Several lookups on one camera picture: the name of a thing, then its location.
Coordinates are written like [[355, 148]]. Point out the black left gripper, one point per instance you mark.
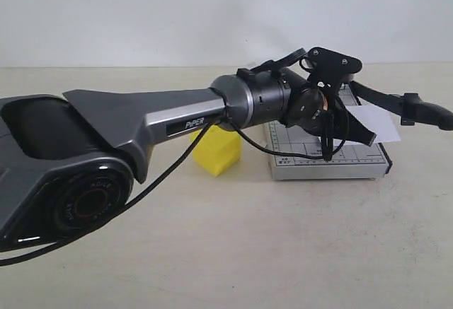
[[309, 109]]

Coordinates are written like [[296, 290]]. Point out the white paper sheet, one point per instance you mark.
[[376, 120]]

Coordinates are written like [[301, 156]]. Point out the yellow foam cube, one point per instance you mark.
[[217, 150]]

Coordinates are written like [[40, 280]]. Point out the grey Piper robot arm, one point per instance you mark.
[[68, 163]]

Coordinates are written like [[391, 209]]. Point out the grey paper cutter base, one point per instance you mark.
[[353, 161]]

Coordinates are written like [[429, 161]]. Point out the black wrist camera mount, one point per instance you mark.
[[330, 67]]

